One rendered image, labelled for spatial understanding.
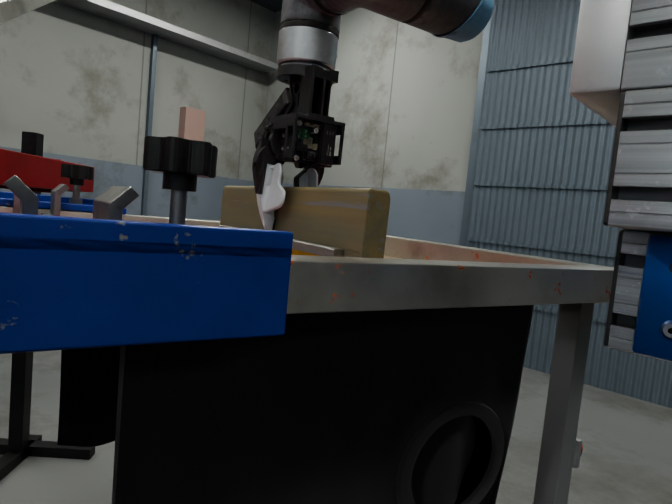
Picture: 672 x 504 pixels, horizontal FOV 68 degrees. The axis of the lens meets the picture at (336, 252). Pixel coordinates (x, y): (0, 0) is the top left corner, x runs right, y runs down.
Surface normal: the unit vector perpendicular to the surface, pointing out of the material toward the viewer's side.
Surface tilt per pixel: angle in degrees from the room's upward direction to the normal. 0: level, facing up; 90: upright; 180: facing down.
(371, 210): 90
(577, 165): 90
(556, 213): 90
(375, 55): 90
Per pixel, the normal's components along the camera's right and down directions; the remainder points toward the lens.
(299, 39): -0.18, 0.08
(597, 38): -0.67, 0.00
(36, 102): 0.73, 0.12
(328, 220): -0.83, -0.06
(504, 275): 0.55, 0.11
